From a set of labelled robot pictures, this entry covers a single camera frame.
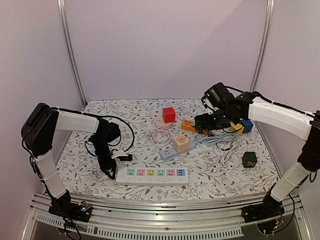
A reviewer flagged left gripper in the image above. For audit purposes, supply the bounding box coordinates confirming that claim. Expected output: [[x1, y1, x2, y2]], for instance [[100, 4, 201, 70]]
[[92, 136, 118, 180]]

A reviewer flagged pink coiled cord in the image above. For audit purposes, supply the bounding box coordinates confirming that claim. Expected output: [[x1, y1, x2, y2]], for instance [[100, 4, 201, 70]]
[[146, 128, 175, 147]]

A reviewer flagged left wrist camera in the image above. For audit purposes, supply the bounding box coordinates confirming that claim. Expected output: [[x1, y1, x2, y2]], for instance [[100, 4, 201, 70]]
[[111, 150, 133, 162]]

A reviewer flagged yellow cube socket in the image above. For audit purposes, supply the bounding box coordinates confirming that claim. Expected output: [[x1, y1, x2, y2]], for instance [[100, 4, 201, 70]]
[[228, 123, 245, 137]]

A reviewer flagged white cord of orange strip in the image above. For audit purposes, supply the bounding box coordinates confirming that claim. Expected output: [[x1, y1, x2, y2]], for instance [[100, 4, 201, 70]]
[[217, 142, 240, 167]]

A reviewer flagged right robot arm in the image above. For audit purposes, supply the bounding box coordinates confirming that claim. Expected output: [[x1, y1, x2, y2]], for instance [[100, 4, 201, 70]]
[[194, 82, 320, 218]]

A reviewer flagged pink round power strip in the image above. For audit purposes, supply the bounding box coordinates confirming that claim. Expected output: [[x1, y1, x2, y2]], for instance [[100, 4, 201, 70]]
[[154, 116, 176, 130]]

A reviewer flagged white multi-switch power strip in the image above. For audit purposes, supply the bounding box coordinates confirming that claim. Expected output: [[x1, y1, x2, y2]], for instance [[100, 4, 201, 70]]
[[114, 167, 189, 187]]

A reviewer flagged beige cube socket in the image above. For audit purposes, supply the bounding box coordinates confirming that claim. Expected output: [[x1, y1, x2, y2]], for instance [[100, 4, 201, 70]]
[[173, 135, 189, 153]]

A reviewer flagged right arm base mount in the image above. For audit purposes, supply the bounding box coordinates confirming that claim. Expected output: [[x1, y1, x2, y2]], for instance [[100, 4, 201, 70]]
[[241, 201, 285, 223]]

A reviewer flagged blue-grey power strip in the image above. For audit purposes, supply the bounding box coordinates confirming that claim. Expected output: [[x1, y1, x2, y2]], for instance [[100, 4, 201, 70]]
[[159, 142, 195, 161]]

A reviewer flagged dark green cube socket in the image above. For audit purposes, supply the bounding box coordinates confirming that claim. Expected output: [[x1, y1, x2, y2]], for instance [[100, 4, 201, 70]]
[[242, 151, 258, 168]]

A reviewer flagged orange power strip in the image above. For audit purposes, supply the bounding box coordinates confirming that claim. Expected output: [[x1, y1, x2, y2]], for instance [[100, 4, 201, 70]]
[[181, 120, 199, 134]]

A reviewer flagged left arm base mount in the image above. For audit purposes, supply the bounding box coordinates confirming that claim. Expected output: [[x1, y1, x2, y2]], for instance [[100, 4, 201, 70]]
[[48, 198, 93, 223]]

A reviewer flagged blue cube socket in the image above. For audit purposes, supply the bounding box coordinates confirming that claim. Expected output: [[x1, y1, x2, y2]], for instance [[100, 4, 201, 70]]
[[239, 119, 253, 134]]

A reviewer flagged aluminium front rail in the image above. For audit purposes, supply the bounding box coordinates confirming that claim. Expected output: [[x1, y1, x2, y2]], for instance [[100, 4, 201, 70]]
[[21, 192, 313, 240]]

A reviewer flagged floral table mat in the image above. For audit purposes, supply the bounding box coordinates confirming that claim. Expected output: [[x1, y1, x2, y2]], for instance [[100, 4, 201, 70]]
[[57, 99, 279, 202]]

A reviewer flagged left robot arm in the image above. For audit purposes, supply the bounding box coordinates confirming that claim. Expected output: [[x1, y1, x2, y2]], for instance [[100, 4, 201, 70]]
[[21, 102, 133, 217]]

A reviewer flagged red cube socket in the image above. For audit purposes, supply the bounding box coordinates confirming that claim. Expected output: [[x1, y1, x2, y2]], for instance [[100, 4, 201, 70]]
[[162, 107, 176, 124]]

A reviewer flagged aluminium post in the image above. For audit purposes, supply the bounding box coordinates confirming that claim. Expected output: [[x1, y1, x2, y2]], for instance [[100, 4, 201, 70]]
[[57, 0, 87, 107], [249, 0, 275, 92]]

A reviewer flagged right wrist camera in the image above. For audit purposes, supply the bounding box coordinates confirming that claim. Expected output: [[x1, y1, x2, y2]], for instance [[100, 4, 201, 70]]
[[201, 96, 213, 110]]

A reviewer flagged left aluminium post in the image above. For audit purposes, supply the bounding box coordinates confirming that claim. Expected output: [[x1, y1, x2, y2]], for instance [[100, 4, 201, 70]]
[[57, 0, 87, 107]]

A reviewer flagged right aluminium post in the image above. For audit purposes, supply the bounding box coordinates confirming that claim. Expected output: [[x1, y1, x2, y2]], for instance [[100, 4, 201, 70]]
[[249, 0, 275, 92]]

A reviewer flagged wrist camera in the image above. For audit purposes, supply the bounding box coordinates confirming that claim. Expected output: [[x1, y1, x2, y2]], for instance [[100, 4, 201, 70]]
[[111, 150, 133, 162], [201, 96, 213, 110]]

